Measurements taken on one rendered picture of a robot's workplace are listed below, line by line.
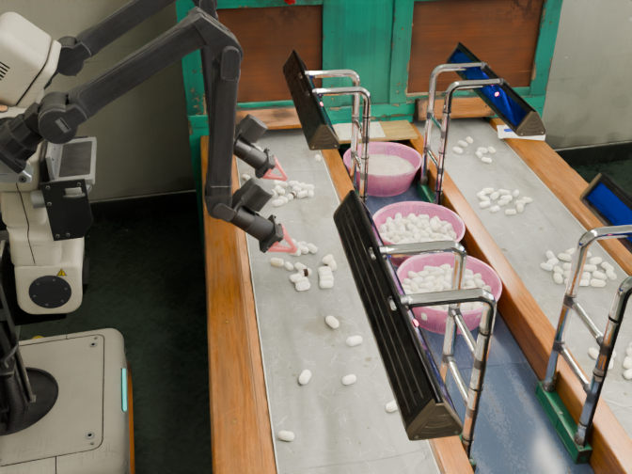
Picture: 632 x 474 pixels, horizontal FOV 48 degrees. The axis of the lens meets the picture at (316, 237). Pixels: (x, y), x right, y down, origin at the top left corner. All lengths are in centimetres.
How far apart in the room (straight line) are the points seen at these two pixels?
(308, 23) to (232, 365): 136
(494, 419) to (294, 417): 43
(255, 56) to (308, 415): 144
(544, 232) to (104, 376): 140
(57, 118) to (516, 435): 115
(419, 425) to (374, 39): 179
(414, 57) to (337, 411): 153
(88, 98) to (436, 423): 96
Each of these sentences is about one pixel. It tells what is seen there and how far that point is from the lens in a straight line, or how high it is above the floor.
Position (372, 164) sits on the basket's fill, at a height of 73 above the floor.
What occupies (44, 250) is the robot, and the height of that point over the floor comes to 85.
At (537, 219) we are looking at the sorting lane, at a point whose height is 74.
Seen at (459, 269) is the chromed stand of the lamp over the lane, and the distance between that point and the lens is 134.
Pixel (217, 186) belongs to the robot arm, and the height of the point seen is 103.
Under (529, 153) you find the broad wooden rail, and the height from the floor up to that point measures 76.
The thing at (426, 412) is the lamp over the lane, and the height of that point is 109.
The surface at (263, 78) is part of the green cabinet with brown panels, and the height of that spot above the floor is 96.
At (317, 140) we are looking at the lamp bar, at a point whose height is 107.
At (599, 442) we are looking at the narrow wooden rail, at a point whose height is 75.
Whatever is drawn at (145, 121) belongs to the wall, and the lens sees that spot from 346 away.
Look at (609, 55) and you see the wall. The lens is 417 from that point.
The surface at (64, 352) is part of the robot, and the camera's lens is 245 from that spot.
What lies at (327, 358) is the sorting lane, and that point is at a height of 74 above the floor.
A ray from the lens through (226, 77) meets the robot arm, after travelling 153.
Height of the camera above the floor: 181
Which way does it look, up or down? 32 degrees down
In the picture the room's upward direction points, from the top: straight up
